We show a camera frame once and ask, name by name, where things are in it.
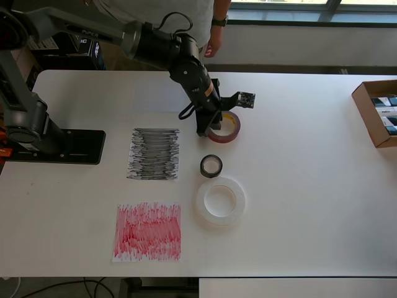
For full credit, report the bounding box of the person left hand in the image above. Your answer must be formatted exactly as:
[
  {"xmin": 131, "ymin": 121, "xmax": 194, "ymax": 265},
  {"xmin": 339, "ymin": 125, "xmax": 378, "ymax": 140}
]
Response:
[{"xmin": 204, "ymin": 24, "xmax": 223, "ymax": 58}]

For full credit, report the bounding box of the camera circuit board on bracket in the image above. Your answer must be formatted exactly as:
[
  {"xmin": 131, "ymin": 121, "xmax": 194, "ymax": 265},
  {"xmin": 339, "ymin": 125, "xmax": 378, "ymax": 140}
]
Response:
[{"xmin": 216, "ymin": 91, "xmax": 257, "ymax": 109}]

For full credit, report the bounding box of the large printed cardboard box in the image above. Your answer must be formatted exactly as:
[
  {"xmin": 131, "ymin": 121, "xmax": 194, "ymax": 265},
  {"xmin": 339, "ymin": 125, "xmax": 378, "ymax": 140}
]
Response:
[{"xmin": 11, "ymin": 49, "xmax": 43, "ymax": 91}]

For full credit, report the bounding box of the small white printed box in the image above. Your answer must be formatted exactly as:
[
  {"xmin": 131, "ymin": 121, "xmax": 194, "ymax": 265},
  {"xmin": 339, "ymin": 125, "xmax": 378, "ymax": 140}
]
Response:
[{"xmin": 374, "ymin": 106, "xmax": 397, "ymax": 118}]

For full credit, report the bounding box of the black tape roll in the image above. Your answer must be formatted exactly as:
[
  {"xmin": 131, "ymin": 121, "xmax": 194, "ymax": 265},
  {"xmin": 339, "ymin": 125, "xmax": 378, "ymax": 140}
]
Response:
[{"xmin": 200, "ymin": 154, "xmax": 224, "ymax": 179}]

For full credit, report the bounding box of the small black and white box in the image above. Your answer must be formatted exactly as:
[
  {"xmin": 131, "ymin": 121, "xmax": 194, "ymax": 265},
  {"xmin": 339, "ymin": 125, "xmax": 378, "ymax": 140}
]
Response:
[{"xmin": 370, "ymin": 96, "xmax": 397, "ymax": 108}]

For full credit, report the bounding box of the dark printed carton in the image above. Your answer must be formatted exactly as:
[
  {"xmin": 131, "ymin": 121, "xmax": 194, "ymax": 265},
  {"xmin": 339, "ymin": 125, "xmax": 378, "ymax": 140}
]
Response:
[{"xmin": 77, "ymin": 36, "xmax": 107, "ymax": 71}]

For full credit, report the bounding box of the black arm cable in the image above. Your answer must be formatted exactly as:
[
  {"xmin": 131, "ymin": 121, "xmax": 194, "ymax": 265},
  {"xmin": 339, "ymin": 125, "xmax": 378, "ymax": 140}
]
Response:
[{"xmin": 178, "ymin": 104, "xmax": 197, "ymax": 120}]

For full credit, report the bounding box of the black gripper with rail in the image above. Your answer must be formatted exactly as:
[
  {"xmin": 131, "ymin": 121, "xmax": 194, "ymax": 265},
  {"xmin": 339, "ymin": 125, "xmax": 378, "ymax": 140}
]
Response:
[{"xmin": 194, "ymin": 102, "xmax": 225, "ymax": 137}]

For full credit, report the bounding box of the open brown cardboard tray box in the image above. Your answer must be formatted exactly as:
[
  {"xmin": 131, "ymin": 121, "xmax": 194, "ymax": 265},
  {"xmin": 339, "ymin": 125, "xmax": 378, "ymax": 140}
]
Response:
[{"xmin": 351, "ymin": 79, "xmax": 397, "ymax": 149}]

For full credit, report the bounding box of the white tape roll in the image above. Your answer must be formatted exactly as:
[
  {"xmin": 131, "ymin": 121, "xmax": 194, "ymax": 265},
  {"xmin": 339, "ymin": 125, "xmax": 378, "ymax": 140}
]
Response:
[{"xmin": 194, "ymin": 176, "xmax": 248, "ymax": 229}]

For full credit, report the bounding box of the red tape roll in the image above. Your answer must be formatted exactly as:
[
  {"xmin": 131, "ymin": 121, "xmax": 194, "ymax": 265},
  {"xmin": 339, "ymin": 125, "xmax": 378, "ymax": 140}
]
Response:
[{"xmin": 206, "ymin": 110, "xmax": 242, "ymax": 144}]

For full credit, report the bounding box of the red scribbled paper sheet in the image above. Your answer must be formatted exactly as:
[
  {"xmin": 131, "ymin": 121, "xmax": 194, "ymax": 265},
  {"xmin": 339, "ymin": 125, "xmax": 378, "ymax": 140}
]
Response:
[{"xmin": 112, "ymin": 201, "xmax": 182, "ymax": 263}]

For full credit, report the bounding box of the person torso in grey shirt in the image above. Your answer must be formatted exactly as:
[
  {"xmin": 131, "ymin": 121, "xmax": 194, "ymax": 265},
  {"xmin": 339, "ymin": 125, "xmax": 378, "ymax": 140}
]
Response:
[{"xmin": 92, "ymin": 0, "xmax": 215, "ymax": 54}]

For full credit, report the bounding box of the black scribbled paper sheet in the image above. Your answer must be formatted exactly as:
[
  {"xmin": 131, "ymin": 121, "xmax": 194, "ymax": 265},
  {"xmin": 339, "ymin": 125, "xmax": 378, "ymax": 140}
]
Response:
[{"xmin": 126, "ymin": 127, "xmax": 181, "ymax": 183}]

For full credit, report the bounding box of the dark table leg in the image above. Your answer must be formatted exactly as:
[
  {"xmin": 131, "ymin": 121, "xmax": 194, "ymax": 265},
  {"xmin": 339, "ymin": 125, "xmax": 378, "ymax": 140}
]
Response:
[{"xmin": 119, "ymin": 278, "xmax": 143, "ymax": 298}]

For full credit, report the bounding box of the person left forearm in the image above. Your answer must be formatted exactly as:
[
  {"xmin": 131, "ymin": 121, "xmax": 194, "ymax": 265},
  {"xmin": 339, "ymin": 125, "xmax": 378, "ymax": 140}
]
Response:
[{"xmin": 212, "ymin": 0, "xmax": 232, "ymax": 22}]

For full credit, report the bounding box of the black carton with white label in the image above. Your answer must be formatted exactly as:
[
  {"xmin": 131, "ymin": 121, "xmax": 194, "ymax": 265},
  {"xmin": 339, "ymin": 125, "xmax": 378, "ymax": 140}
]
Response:
[{"xmin": 29, "ymin": 30, "xmax": 94, "ymax": 71}]

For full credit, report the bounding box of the white side table top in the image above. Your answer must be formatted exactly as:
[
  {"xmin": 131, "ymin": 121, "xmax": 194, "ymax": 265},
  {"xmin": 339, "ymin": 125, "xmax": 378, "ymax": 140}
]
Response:
[{"xmin": 198, "ymin": 278, "xmax": 397, "ymax": 298}]

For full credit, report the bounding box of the white floor cable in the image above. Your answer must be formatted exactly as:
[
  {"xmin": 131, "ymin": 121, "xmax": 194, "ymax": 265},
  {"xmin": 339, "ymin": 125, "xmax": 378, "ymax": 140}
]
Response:
[{"xmin": 0, "ymin": 276, "xmax": 22, "ymax": 298}]

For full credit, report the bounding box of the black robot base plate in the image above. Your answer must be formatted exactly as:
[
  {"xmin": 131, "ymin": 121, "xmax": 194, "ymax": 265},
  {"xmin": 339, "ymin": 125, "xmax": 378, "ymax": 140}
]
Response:
[{"xmin": 5, "ymin": 129, "xmax": 107, "ymax": 166}]

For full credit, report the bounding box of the black floor cable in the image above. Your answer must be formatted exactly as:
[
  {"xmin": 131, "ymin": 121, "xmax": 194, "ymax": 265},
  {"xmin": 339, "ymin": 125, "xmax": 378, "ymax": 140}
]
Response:
[{"xmin": 18, "ymin": 278, "xmax": 125, "ymax": 298}]

